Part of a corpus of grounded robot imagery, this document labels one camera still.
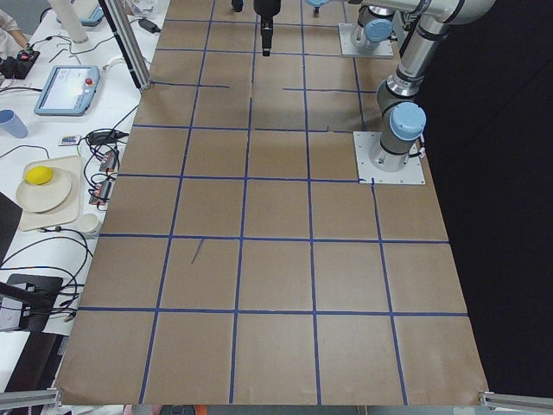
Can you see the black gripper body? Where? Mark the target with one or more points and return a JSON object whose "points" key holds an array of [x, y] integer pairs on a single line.
{"points": [[266, 9]]}

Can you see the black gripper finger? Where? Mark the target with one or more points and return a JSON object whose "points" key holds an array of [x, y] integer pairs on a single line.
{"points": [[266, 34]]}

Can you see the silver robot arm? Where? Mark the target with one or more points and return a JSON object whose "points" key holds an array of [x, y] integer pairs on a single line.
{"points": [[365, 13], [393, 110]]}

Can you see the black device with red button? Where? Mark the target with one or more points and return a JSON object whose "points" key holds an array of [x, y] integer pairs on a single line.
{"points": [[18, 68]]}

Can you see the black laptop stand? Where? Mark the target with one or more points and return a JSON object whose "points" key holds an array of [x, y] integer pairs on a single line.
{"points": [[27, 301]]}

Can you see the black power adapter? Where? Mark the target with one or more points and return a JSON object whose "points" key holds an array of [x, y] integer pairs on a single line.
{"points": [[149, 26]]}

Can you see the blue teach pendant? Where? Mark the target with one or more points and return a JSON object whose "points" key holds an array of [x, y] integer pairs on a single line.
{"points": [[69, 91], [89, 12]]}

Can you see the white cardboard tube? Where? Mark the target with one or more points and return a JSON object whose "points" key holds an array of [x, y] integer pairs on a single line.
{"points": [[69, 20]]}

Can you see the small circuit board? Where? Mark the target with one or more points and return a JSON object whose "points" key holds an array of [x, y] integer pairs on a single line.
{"points": [[100, 193], [110, 161]]}

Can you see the small colourful card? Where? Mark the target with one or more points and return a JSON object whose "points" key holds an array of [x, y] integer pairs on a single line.
{"points": [[70, 140]]}

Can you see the brown paper table cover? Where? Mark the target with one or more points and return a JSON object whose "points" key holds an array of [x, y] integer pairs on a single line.
{"points": [[241, 261]]}

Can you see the white paper cup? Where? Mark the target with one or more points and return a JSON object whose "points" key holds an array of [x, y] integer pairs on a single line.
{"points": [[89, 225]]}

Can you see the beige tray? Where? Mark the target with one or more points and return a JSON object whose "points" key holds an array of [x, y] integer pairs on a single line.
{"points": [[69, 210]]}

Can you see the yellow lemon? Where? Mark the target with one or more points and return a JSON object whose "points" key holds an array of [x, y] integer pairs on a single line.
{"points": [[39, 175]]}

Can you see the blue plastic cup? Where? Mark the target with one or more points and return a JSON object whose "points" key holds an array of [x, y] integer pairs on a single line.
{"points": [[12, 124]]}

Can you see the beige plate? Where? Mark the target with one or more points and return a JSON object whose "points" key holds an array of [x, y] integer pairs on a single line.
{"points": [[37, 199]]}

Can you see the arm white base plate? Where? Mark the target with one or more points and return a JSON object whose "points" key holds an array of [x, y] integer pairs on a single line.
{"points": [[377, 166], [370, 41]]}

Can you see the aluminium frame post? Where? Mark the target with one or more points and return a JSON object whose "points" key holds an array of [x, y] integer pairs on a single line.
{"points": [[127, 42]]}

